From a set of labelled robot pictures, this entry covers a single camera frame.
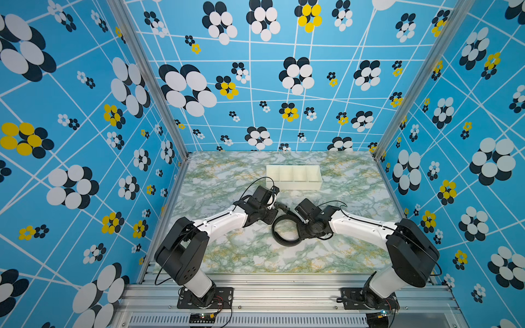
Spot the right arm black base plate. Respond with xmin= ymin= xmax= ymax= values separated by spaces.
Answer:
xmin=336 ymin=288 xmax=399 ymax=311

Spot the right aluminium corner post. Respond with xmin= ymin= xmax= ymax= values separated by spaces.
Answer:
xmin=373 ymin=0 xmax=475 ymax=163

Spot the white compartment storage box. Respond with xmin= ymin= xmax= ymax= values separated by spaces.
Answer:
xmin=266 ymin=165 xmax=323 ymax=191

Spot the green circuit board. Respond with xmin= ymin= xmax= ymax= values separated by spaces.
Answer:
xmin=366 ymin=312 xmax=390 ymax=328
xmin=189 ymin=313 xmax=217 ymax=326

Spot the black leather belt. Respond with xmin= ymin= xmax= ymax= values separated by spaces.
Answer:
xmin=272 ymin=202 xmax=304 ymax=247

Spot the aluminium corner post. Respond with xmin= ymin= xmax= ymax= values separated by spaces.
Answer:
xmin=373 ymin=0 xmax=475 ymax=163
xmin=108 ymin=0 xmax=189 ymax=163

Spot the left black camera cable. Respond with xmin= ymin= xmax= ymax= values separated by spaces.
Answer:
xmin=233 ymin=175 xmax=276 ymax=210

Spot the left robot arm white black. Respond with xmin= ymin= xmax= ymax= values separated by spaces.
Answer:
xmin=154 ymin=186 xmax=280 ymax=308

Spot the black camera cable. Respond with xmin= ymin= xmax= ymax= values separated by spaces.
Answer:
xmin=233 ymin=175 xmax=276 ymax=210
xmin=317 ymin=200 xmax=349 ymax=212

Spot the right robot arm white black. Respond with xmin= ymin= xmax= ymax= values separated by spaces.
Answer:
xmin=295 ymin=199 xmax=440 ymax=309

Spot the right black camera cable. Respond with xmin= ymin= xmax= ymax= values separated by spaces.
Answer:
xmin=317 ymin=200 xmax=349 ymax=212

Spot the right green circuit board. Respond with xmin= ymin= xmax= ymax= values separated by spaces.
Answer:
xmin=366 ymin=312 xmax=390 ymax=328

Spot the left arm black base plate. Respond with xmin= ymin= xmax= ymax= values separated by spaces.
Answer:
xmin=176 ymin=286 xmax=235 ymax=310

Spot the aluminium front frame rail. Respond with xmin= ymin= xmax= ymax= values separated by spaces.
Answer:
xmin=111 ymin=274 xmax=468 ymax=327

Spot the left green circuit board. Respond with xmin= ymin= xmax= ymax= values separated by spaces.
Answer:
xmin=189 ymin=313 xmax=217 ymax=326

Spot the left aluminium corner post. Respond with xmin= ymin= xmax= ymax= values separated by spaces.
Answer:
xmin=108 ymin=0 xmax=189 ymax=163

